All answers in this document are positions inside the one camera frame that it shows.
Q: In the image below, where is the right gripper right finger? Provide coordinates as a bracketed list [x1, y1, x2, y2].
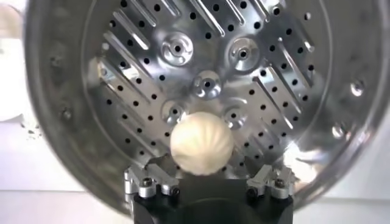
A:
[246, 164, 296, 201]

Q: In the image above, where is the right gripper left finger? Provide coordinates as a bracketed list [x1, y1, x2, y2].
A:
[123, 164, 180, 199]

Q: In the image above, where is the white steamed baozi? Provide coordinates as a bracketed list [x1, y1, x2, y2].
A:
[169, 111, 235, 177]
[0, 4, 24, 39]

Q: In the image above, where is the perforated steel steamer basket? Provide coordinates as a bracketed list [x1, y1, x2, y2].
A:
[24, 0, 390, 214]

